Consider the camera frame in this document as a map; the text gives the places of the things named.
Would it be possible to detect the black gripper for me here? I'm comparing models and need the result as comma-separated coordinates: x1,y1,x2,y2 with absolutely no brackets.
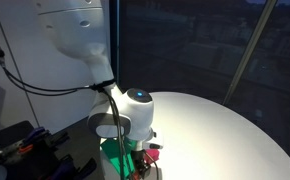
131,149,153,180

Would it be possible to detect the purple black spring clamp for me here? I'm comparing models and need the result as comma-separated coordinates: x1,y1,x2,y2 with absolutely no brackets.
48,156,99,180
18,126,71,155

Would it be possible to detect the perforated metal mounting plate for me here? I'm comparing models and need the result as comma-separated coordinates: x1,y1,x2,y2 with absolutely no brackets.
7,146,49,180

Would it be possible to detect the grey window mullion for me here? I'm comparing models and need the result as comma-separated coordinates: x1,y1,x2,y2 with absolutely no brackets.
222,0,279,105

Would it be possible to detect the green cube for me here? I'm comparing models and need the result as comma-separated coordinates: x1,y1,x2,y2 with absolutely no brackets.
100,137,139,179

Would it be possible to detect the magenta block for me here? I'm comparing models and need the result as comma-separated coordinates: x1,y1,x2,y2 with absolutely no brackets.
144,148,161,165

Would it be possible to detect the blue window frame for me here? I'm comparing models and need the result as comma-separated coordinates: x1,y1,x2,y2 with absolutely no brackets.
108,0,121,84

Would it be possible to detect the black base block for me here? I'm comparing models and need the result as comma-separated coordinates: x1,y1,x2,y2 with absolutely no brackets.
0,120,36,158

